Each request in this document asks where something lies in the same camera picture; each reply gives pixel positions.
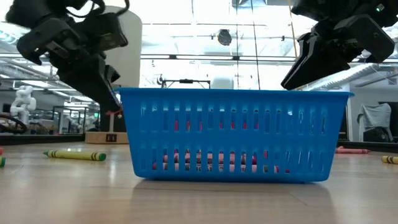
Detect crayons inside basket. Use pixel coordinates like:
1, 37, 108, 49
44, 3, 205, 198
172, 119, 268, 160

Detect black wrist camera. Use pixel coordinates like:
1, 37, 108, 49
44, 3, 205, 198
290, 0, 346, 22
79, 12, 129, 52

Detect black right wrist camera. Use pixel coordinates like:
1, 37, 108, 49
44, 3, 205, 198
290, 0, 346, 22

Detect black gantry bar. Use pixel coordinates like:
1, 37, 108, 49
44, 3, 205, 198
161, 78, 211, 90

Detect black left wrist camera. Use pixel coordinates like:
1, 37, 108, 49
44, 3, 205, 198
79, 12, 129, 52

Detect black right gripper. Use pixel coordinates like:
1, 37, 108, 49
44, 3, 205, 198
280, 14, 396, 91

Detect blue plastic basket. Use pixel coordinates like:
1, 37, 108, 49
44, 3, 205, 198
114, 86, 354, 184

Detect grey cloth cover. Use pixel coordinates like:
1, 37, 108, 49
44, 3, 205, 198
356, 103, 392, 143

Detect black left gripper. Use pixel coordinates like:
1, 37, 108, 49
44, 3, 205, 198
17, 17, 123, 113

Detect white table lamp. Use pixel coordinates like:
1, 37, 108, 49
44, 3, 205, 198
84, 5, 143, 144

